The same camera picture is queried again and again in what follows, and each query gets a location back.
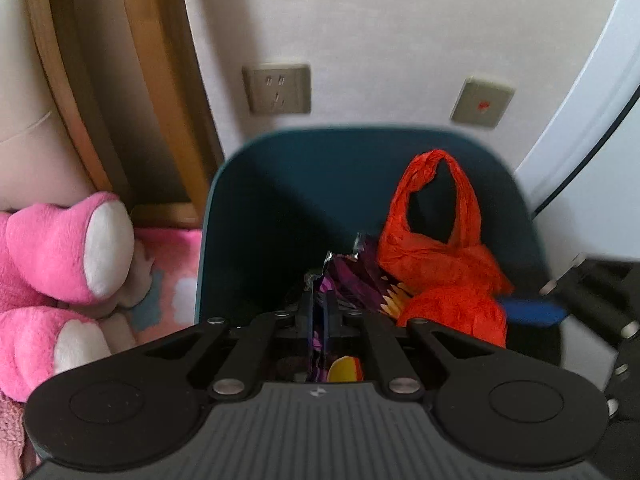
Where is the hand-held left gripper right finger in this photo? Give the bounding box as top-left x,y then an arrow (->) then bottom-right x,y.
325,292 -> 501,401

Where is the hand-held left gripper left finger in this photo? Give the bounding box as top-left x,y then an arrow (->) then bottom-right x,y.
142,290 -> 319,401

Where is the purple snack wrapper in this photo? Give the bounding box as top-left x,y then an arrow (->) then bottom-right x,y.
304,232 -> 419,385

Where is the pink fleece blanket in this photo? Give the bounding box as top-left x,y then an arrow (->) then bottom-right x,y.
0,389 -> 42,480

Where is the beige wall socket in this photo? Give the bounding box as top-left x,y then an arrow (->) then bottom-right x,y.
242,63 -> 312,116

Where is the teal plastic bin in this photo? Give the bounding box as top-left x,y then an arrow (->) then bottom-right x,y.
192,125 -> 567,386

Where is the red plastic bag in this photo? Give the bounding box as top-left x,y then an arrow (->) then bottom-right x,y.
377,148 -> 516,349

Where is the beige wall switch red dot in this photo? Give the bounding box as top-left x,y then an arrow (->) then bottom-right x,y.
449,77 -> 516,129

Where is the white and brown wardrobe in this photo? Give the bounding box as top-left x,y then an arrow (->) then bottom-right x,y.
514,0 -> 640,222

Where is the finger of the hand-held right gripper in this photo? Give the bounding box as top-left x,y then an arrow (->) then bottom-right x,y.
604,337 -> 640,419
497,254 -> 640,339

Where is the pink plush toy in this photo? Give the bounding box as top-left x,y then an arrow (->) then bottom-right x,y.
0,190 -> 136,404

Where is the printed pink bed sheet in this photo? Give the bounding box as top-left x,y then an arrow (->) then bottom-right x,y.
122,227 -> 204,352

